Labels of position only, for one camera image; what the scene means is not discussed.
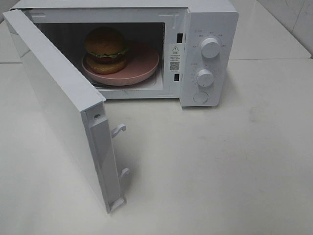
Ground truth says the round white door button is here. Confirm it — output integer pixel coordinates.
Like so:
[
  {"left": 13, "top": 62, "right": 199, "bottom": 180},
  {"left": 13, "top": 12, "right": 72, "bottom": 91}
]
[{"left": 193, "top": 92, "right": 208, "bottom": 104}]

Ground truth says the pink round plate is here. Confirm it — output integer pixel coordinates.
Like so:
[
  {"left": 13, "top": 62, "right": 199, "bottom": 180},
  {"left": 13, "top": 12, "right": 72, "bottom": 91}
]
[{"left": 81, "top": 41, "right": 159, "bottom": 86}]

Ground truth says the white microwave door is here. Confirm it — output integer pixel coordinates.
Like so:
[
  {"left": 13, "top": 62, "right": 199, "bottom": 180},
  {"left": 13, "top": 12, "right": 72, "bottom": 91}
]
[{"left": 4, "top": 10, "right": 129, "bottom": 213}]

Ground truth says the toy hamburger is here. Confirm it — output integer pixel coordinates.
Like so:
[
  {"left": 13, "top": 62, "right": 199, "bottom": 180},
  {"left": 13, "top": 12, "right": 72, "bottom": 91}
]
[{"left": 84, "top": 27, "right": 129, "bottom": 74}]

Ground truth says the glass microwave turntable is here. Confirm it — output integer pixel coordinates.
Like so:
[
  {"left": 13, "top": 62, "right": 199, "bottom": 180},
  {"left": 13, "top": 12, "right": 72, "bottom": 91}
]
[{"left": 88, "top": 72, "right": 158, "bottom": 89}]

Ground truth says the lower white timer knob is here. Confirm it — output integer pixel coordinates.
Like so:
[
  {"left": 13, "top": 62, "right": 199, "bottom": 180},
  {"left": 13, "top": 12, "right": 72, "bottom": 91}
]
[{"left": 196, "top": 69, "right": 214, "bottom": 87}]

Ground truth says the white warning label sticker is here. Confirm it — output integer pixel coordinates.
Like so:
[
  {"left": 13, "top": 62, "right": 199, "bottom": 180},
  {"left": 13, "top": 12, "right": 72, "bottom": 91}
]
[{"left": 168, "top": 43, "right": 183, "bottom": 72}]

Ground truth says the white microwave oven body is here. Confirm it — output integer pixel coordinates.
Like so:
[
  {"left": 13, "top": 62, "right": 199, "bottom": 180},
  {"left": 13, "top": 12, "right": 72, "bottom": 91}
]
[{"left": 9, "top": 0, "right": 239, "bottom": 107}]

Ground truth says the upper white round knob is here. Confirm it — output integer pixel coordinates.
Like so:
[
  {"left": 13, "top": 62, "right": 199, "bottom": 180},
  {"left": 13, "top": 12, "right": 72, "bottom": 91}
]
[{"left": 200, "top": 36, "right": 221, "bottom": 58}]

